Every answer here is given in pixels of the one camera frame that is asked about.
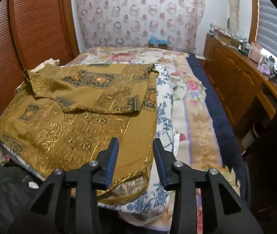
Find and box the clutter on sideboard top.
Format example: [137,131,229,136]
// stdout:
[208,23,277,87]

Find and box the gold patterned brown cloth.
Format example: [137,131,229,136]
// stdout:
[0,62,160,205]

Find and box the blue item on box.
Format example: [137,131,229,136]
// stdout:
[148,36,168,50]

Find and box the grey window blind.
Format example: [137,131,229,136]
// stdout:
[256,0,277,57]

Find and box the navy blue bed blanket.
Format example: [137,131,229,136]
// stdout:
[187,53,250,202]

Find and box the dark clothing pile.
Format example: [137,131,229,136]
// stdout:
[0,165,42,233]

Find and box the floral pink cream bedspread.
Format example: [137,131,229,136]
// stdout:
[72,47,240,231]

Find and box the circle patterned lace curtain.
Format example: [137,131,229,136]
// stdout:
[72,0,205,52]

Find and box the wooden sideboard cabinet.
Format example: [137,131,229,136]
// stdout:
[204,36,277,137]

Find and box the white blue floral blanket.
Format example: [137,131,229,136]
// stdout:
[0,63,181,225]

